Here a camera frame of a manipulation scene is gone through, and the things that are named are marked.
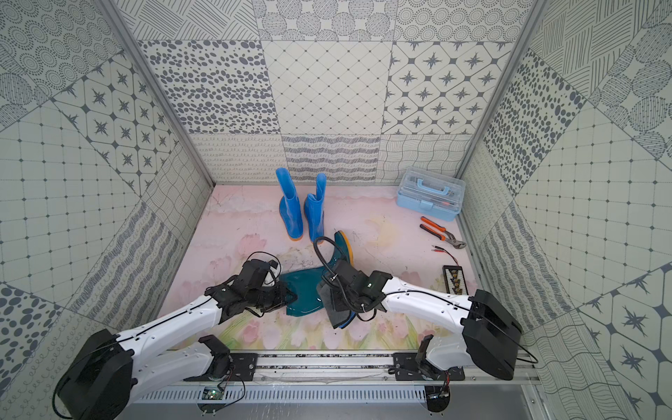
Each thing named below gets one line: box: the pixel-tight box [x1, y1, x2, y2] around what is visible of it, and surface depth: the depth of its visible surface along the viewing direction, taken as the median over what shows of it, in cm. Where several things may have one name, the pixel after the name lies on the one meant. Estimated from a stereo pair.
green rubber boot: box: [279, 231, 355, 317], surface depth 84 cm
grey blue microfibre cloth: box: [316, 281, 356, 329], surface depth 79 cm
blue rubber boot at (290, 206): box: [275, 167, 304, 241], surface depth 92 cm
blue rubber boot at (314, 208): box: [303, 172, 327, 244], surface depth 86 cm
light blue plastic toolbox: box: [396, 165, 467, 222], surface depth 107 cm
